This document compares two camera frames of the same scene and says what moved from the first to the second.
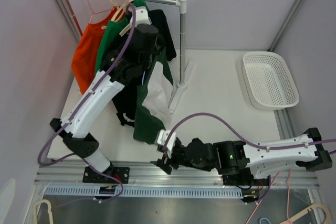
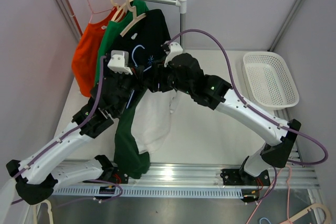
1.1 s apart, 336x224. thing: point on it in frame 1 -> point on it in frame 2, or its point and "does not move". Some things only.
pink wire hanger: x=90 y=6 does not move
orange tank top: x=84 y=59 does not move
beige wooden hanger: x=119 y=10 does not move
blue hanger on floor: x=263 y=218 does not move
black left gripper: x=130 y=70 -> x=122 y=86
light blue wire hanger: x=143 y=77 -> x=135 y=66
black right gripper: x=161 y=163 -> x=156 y=76
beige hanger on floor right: x=325 y=209 does not move
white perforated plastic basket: x=269 y=82 does not move
